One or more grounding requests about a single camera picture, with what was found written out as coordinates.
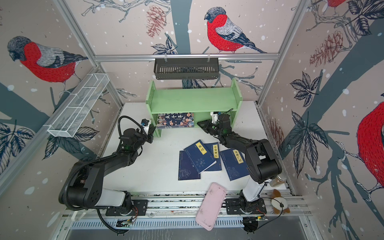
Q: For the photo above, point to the small glass jar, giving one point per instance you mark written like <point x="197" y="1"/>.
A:
<point x="279" y="180"/>

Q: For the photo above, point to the blue book yellow label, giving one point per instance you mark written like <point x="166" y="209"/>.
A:
<point x="200" y="156"/>

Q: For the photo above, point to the blue book right side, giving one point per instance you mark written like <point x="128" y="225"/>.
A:
<point x="235" y="164"/>

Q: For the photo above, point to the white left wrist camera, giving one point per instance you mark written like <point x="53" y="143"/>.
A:
<point x="146" y="125"/>

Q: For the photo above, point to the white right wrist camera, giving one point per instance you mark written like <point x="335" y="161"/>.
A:
<point x="214" y="116"/>

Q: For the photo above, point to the small plush toy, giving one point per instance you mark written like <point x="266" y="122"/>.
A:
<point x="280" y="204"/>

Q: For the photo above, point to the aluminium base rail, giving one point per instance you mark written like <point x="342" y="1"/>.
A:
<point x="178" y="212"/>

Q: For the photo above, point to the white wire mesh basket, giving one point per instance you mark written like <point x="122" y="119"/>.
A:
<point x="71" y="118"/>

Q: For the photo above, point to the blue book under stack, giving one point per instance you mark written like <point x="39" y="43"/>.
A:
<point x="215" y="151"/>

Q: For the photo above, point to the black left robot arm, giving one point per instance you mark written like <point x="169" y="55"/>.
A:
<point x="84" y="189"/>

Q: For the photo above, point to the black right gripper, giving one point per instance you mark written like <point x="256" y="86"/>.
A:
<point x="208" y="126"/>

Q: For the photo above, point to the green wooden shelf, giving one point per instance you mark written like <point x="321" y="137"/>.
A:
<point x="200" y="102"/>

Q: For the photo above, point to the dark blue bottom book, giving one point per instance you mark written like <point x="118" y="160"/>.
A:
<point x="187" y="170"/>

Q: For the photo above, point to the colourful illustrated thick book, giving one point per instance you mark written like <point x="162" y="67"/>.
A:
<point x="175" y="120"/>

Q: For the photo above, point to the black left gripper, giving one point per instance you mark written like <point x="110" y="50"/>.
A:
<point x="150" y="136"/>

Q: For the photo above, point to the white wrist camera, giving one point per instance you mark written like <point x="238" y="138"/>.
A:
<point x="214" y="116"/>
<point x="146" y="125"/>

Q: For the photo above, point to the pink plastic tray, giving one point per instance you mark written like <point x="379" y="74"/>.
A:
<point x="210" y="207"/>

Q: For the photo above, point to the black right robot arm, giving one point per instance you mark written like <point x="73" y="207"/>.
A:
<point x="260" y="158"/>

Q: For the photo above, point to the black hanging basket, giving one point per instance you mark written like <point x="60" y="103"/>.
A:
<point x="186" y="69"/>

